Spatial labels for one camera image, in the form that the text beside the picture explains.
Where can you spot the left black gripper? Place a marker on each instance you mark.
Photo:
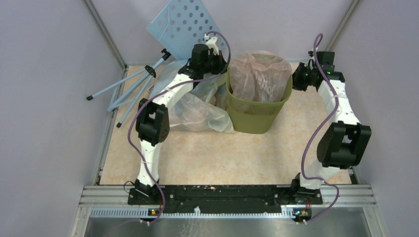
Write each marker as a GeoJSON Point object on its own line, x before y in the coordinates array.
{"type": "Point", "coordinates": [221, 63]}

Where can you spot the olive green mesh trash bin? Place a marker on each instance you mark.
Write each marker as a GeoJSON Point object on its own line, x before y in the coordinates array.
{"type": "Point", "coordinates": [254, 117]}

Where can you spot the pink plastic trash bag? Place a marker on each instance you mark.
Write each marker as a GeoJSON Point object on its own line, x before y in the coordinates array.
{"type": "Point", "coordinates": [259, 76]}

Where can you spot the white slotted cable duct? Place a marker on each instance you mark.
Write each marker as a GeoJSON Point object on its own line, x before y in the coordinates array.
{"type": "Point", "coordinates": [145, 213]}

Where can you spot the large clear yellow-rimmed plastic bag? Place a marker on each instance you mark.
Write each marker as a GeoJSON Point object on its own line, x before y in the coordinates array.
{"type": "Point", "coordinates": [201, 109]}

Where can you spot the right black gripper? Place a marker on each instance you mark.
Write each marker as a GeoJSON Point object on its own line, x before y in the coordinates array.
{"type": "Point", "coordinates": [296, 83]}

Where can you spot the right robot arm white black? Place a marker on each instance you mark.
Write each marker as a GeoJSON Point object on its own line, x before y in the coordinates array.
{"type": "Point", "coordinates": [344, 142]}

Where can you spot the light blue perforated board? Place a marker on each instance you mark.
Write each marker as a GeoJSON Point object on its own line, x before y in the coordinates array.
{"type": "Point", "coordinates": [180, 25]}

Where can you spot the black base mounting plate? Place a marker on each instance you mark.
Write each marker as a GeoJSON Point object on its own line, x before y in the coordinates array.
{"type": "Point", "coordinates": [223, 199]}

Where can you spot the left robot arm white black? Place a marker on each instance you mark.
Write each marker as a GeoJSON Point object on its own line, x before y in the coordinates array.
{"type": "Point", "coordinates": [152, 118]}

